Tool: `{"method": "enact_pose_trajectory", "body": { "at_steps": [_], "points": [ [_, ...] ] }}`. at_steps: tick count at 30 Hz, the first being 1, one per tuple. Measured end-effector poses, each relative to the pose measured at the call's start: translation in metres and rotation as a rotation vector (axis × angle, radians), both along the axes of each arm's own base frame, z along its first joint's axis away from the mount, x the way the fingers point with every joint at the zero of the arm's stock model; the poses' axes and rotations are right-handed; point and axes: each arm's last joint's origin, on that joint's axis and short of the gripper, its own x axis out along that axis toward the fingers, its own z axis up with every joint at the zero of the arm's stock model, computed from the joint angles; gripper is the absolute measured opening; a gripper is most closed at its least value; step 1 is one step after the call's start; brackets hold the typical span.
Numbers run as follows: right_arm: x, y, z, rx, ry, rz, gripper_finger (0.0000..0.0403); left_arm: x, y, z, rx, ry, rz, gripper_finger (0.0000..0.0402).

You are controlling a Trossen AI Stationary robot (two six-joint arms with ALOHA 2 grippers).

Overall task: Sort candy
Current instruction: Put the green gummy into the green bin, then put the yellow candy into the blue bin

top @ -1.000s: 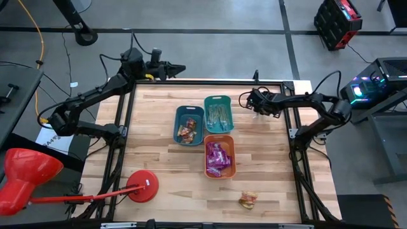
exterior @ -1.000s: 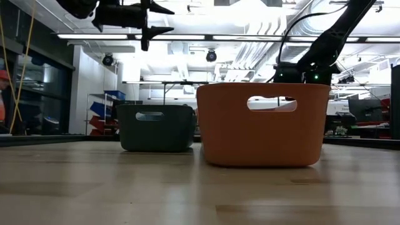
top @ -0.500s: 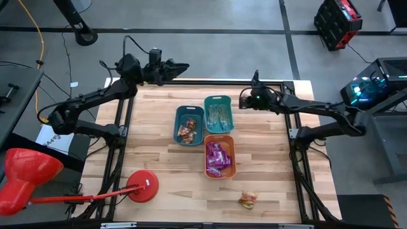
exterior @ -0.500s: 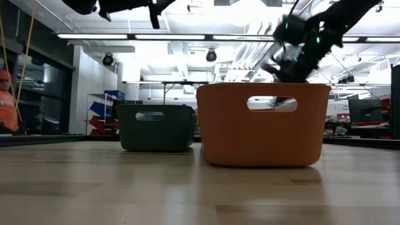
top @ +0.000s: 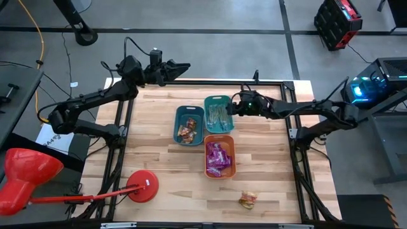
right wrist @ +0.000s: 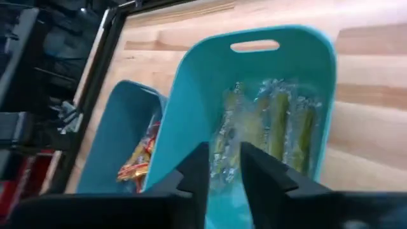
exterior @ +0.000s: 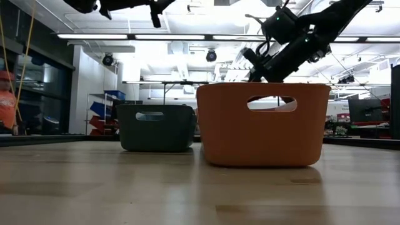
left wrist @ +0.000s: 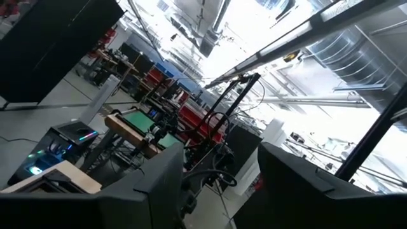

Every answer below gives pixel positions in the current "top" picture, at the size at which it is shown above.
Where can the white paper sheet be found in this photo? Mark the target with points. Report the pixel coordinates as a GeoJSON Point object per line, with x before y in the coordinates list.
{"type": "Point", "coordinates": [51, 143]}

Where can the black stand with round base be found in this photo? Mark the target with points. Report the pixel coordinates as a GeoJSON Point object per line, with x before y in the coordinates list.
{"type": "Point", "coordinates": [84, 35]}

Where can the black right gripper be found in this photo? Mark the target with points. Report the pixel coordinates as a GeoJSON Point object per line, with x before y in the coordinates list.
{"type": "Point", "coordinates": [249, 106]}

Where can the grey metal stand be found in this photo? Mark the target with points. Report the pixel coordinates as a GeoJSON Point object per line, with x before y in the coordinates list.
{"type": "Point", "coordinates": [391, 159]}

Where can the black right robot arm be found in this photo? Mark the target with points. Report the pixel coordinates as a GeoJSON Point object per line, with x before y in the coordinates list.
{"type": "Point", "coordinates": [305, 108]}

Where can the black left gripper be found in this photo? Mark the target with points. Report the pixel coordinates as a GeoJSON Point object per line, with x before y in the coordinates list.
{"type": "Point", "coordinates": [157, 73]}

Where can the dark blue plastic bin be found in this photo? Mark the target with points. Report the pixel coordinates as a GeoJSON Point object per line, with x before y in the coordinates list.
{"type": "Point", "coordinates": [182, 116]}

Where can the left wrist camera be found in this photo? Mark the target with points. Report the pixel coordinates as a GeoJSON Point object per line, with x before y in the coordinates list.
{"type": "Point", "coordinates": [155, 56]}

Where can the orange plastic bin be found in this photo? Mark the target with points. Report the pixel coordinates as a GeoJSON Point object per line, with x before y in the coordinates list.
{"type": "Point", "coordinates": [229, 149]}

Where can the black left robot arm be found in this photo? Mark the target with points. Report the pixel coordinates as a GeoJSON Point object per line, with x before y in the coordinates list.
{"type": "Point", "coordinates": [95, 93]}

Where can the black computer with blue light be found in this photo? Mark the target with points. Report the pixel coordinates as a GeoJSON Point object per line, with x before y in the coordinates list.
{"type": "Point", "coordinates": [365, 89]}

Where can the black aluminium table frame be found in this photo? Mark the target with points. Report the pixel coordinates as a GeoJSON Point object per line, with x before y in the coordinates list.
{"type": "Point", "coordinates": [206, 82]}

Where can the red desk lamp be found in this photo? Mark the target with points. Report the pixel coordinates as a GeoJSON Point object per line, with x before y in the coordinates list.
{"type": "Point", "coordinates": [28, 171]}

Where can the red and black toolbox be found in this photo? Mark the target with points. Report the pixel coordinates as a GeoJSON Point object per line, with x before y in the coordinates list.
{"type": "Point", "coordinates": [334, 25]}

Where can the white paper scrap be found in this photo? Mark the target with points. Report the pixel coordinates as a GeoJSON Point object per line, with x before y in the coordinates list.
{"type": "Point", "coordinates": [73, 84]}

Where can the teal plastic bin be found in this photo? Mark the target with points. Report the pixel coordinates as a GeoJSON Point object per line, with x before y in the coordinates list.
{"type": "Point", "coordinates": [210, 101]}

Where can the black side table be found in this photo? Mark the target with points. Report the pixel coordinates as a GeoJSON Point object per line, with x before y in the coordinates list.
{"type": "Point", "coordinates": [19, 92]}

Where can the black mat with hazard stripes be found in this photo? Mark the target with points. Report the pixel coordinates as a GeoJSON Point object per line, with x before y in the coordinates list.
{"type": "Point", "coordinates": [362, 210]}

